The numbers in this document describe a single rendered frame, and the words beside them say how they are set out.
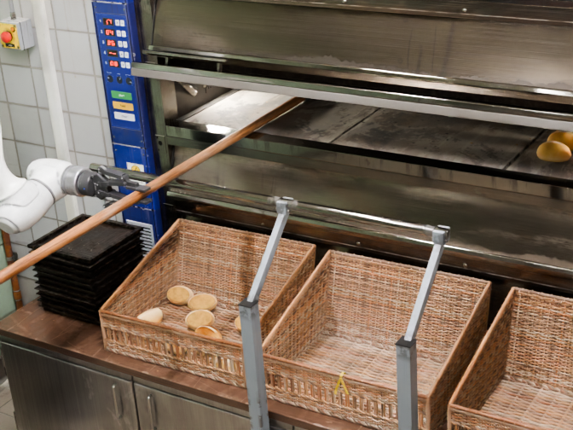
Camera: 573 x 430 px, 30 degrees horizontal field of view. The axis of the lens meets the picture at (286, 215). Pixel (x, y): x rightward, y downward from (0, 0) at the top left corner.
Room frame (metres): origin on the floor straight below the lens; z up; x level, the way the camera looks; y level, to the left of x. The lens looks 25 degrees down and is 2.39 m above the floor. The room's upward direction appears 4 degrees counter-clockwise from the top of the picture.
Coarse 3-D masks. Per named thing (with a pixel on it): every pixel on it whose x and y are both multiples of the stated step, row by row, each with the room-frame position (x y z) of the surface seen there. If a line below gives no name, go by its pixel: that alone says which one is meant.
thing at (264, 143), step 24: (240, 144) 3.28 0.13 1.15; (264, 144) 3.23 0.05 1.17; (288, 144) 3.18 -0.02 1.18; (312, 144) 3.16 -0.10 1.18; (336, 144) 3.15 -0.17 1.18; (384, 168) 3.00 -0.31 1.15; (408, 168) 2.95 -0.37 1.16; (432, 168) 2.91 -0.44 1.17; (456, 168) 2.88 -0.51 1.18; (480, 168) 2.87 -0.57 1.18; (528, 192) 2.75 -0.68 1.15; (552, 192) 2.71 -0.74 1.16
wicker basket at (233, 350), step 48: (192, 240) 3.35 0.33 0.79; (240, 240) 3.26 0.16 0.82; (288, 240) 3.16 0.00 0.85; (144, 288) 3.20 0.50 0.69; (192, 288) 3.31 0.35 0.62; (240, 288) 3.21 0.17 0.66; (288, 288) 2.96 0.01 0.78; (144, 336) 2.91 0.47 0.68; (192, 336) 2.81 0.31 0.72; (240, 336) 3.01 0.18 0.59; (240, 384) 2.73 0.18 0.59
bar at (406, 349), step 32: (224, 192) 2.87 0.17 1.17; (384, 224) 2.58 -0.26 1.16; (416, 224) 2.54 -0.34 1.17; (256, 288) 2.61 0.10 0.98; (256, 320) 2.57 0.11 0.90; (416, 320) 2.35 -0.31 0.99; (256, 352) 2.56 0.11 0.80; (416, 352) 2.32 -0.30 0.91; (256, 384) 2.56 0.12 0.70; (416, 384) 2.32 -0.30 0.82; (256, 416) 2.57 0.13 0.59; (416, 416) 2.32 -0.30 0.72
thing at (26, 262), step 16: (272, 112) 3.42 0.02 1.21; (240, 128) 3.28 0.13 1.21; (256, 128) 3.32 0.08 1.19; (224, 144) 3.17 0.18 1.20; (192, 160) 3.03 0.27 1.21; (160, 176) 2.92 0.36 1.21; (176, 176) 2.95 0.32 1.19; (112, 208) 2.71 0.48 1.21; (80, 224) 2.62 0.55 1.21; (96, 224) 2.65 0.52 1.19; (64, 240) 2.54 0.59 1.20; (32, 256) 2.45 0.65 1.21; (0, 272) 2.37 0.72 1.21; (16, 272) 2.39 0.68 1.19
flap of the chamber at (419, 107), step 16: (176, 80) 3.23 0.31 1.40; (192, 80) 3.19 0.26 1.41; (208, 80) 3.16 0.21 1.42; (224, 80) 3.13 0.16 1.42; (304, 80) 3.18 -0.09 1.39; (304, 96) 2.97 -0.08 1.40; (320, 96) 2.94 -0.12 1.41; (336, 96) 2.91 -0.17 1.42; (352, 96) 2.89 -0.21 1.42; (432, 96) 2.92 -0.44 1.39; (432, 112) 2.75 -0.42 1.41; (448, 112) 2.72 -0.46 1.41; (464, 112) 2.70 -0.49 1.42; (480, 112) 2.68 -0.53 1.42; (560, 112) 2.72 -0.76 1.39; (544, 128) 2.58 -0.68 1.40; (560, 128) 2.55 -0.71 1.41
